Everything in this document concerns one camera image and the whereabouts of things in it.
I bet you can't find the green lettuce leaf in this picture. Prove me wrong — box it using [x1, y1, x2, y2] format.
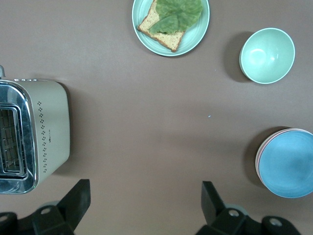
[148, 0, 204, 35]

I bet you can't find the blue plate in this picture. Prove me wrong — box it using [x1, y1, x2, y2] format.
[259, 130, 313, 198]

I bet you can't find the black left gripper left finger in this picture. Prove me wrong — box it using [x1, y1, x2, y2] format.
[31, 179, 91, 235]

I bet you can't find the beige and chrome toaster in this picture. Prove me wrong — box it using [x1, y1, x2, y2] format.
[0, 65, 71, 195]

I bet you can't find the square toast slice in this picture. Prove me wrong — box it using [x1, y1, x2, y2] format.
[137, 0, 185, 53]

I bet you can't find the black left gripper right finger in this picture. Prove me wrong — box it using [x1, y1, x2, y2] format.
[195, 181, 264, 235]

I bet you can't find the pink plate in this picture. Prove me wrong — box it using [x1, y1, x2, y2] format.
[255, 127, 313, 189]

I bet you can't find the green plate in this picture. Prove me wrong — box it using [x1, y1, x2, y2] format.
[132, 0, 210, 57]

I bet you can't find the green bowl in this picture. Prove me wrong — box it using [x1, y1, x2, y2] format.
[239, 27, 296, 85]

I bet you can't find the brown table cover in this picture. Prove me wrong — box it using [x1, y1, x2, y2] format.
[0, 0, 313, 235]

